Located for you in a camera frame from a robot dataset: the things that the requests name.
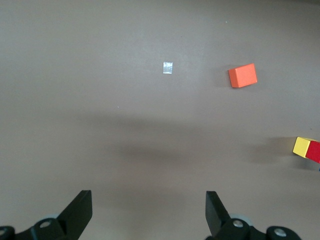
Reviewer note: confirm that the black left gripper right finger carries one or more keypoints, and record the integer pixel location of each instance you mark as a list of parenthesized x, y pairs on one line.
[(230, 228)]

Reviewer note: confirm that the small clear tape piece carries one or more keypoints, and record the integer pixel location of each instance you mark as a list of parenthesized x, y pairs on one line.
[(167, 68)]

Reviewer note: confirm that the brown paper table cover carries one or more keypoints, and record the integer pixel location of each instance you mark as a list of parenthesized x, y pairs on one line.
[(100, 75)]

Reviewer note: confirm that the yellow cube block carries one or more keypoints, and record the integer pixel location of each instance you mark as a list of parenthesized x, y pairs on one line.
[(301, 147)]

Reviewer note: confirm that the red cube block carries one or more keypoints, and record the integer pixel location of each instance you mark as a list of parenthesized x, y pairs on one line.
[(314, 151)]

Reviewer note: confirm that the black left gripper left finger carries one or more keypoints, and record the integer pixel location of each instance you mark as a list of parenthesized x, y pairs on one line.
[(62, 225)]

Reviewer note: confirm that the orange cube block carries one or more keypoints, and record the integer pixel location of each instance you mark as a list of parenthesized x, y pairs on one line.
[(243, 75)]

